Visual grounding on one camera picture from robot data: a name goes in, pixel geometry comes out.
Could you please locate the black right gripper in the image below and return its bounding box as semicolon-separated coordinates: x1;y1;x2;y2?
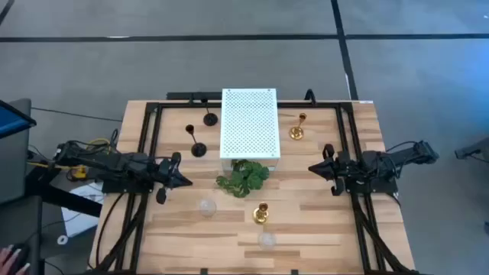
308;143;351;197

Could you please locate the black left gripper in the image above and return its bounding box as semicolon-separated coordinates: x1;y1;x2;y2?
155;151;193;205

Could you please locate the black candlestick holder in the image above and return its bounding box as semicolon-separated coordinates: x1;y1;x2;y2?
201;98;219;128
185;124;208;158

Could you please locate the clear glass candle holder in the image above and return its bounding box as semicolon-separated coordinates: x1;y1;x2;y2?
197;197;218;218
257;231;277;251

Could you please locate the gold candlestick holder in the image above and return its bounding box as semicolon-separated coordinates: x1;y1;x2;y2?
252;202;270;225
289;112;308;141

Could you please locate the artificial green leafy plant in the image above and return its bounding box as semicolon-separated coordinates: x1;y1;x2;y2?
215;159;270;199

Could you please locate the white perforated metal shelf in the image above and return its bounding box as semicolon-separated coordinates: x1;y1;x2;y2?
219;88;282;172

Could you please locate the white paper sheet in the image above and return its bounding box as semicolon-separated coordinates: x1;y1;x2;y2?
60;182;106;238

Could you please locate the black desk stand leg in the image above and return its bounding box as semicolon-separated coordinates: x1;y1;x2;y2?
24;167;104;218

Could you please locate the grey equipment base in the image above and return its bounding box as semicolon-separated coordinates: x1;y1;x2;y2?
454;137;489;161

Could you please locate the monitor with blue screen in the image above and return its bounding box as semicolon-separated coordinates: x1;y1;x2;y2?
0;99;37;141

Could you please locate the person's hand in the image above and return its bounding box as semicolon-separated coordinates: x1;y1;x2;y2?
0;244;31;275

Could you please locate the black aluminium table frame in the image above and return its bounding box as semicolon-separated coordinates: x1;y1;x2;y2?
93;99;421;275

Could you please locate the black cable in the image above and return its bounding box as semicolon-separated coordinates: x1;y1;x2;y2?
94;192;128;269

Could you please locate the yellow cable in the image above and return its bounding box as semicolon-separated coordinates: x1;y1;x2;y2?
86;137;112;152

